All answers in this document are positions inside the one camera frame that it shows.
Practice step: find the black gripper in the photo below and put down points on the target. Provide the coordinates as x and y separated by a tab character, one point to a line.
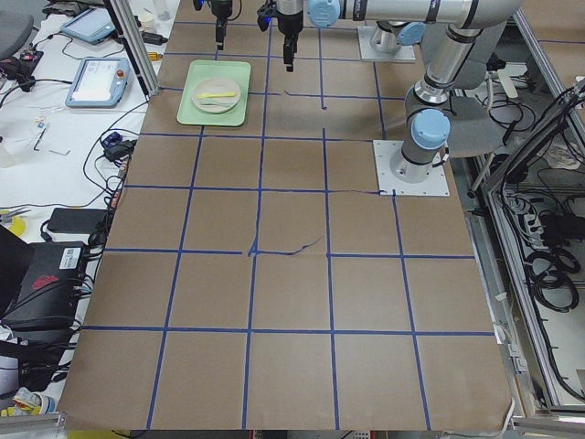
221	9
289	25

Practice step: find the white round plate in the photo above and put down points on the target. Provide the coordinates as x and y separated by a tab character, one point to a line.
215	85

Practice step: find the yellow plastic fork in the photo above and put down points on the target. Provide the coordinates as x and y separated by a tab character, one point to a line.
227	94

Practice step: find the mint green serving tray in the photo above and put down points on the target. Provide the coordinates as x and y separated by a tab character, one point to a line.
199	70

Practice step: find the white plastic cup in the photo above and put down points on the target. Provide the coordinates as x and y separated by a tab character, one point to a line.
147	21

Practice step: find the gold metal cylinder tool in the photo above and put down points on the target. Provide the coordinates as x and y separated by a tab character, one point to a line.
155	56

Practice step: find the pale green plastic spoon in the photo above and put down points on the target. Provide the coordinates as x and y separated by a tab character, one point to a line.
215	106

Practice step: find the far teach pendant tablet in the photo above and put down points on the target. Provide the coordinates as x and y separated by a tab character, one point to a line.
91	26

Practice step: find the teach pendant tablet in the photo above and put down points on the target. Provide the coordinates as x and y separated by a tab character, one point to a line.
91	26
99	83

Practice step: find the near teach pendant tablet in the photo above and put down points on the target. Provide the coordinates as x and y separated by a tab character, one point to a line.
99	83

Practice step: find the grey white office chair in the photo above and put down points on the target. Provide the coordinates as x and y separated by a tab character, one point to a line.
473	132

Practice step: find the aluminium frame post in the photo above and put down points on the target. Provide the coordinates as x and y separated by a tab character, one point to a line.
125	23

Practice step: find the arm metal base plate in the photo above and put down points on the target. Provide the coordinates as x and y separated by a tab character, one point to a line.
399	177
378	44

